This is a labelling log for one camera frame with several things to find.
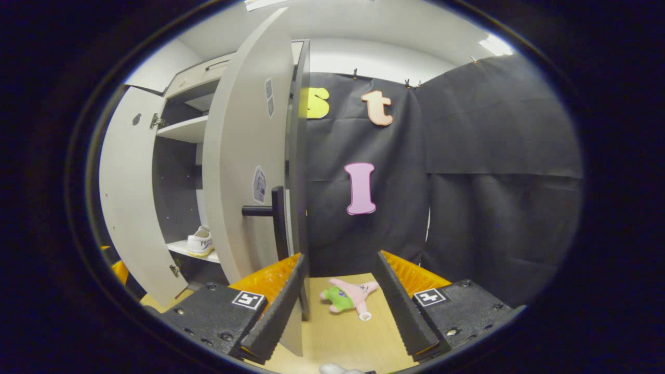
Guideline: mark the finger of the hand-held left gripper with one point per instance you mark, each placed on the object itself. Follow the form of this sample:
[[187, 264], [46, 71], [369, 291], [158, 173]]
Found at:
[[120, 272], [108, 250]]

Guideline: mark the grey shoe cabinet door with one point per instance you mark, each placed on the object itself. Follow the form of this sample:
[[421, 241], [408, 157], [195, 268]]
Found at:
[[239, 145], [132, 197]]

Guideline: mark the narrow ceiling light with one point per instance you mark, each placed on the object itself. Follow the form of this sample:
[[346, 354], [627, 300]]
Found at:
[[496, 45]]

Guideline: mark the pink and green plush toy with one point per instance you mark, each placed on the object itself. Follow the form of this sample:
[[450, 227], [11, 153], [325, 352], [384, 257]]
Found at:
[[348, 296]]

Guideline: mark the grey cabinet drawer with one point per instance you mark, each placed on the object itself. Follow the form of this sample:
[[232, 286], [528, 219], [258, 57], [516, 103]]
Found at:
[[200, 75]]

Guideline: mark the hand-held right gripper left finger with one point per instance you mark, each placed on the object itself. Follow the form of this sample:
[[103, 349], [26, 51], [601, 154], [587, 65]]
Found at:
[[275, 311]]

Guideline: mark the grey shoe cabinet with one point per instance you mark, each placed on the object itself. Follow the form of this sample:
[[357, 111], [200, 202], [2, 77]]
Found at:
[[298, 156]]

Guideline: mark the black backdrop cloth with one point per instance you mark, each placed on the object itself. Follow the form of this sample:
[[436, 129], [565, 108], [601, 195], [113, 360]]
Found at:
[[493, 208]]

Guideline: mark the white canvas shoe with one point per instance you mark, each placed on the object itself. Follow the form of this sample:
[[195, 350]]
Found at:
[[200, 241]]

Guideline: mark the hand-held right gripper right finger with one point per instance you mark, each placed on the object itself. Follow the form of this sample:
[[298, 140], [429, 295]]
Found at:
[[405, 306]]

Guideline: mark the large ceiling light panel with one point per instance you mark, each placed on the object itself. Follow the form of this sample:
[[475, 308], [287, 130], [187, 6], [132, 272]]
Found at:
[[265, 3]]

